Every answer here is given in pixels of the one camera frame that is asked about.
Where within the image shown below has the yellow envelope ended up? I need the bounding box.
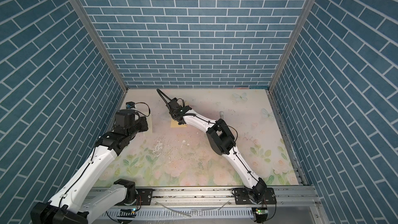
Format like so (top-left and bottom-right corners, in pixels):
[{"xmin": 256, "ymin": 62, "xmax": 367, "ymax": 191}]
[{"xmin": 171, "ymin": 119, "xmax": 187, "ymax": 128}]

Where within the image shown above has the cream letter paper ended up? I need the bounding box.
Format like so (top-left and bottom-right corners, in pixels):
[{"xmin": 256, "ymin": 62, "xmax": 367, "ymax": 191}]
[{"xmin": 144, "ymin": 115, "xmax": 153, "ymax": 136}]

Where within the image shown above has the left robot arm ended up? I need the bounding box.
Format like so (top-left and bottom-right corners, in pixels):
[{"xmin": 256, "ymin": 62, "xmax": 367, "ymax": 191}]
[{"xmin": 30, "ymin": 109, "xmax": 148, "ymax": 224}]

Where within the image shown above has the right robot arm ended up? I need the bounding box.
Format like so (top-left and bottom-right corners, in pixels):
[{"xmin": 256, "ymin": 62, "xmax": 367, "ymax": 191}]
[{"xmin": 157, "ymin": 89, "xmax": 277, "ymax": 205}]

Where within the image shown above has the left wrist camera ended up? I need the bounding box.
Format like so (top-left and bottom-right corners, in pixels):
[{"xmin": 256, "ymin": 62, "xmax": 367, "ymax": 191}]
[{"xmin": 125, "ymin": 101, "xmax": 136, "ymax": 110}]

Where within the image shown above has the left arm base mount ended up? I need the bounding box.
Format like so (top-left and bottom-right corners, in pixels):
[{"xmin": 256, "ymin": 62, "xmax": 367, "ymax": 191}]
[{"xmin": 126, "ymin": 188, "xmax": 153, "ymax": 206}]

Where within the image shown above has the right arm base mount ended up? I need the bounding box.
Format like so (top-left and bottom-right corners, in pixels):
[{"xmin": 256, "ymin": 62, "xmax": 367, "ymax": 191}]
[{"xmin": 231, "ymin": 187, "xmax": 277, "ymax": 205}]

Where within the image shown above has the white vented cable duct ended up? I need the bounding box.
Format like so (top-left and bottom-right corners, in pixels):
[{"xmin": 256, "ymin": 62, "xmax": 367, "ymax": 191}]
[{"xmin": 97, "ymin": 206, "xmax": 254, "ymax": 221}]

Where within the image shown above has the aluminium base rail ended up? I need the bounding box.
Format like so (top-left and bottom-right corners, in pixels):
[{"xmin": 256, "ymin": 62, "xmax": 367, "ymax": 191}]
[{"xmin": 55, "ymin": 186, "xmax": 330, "ymax": 224}]

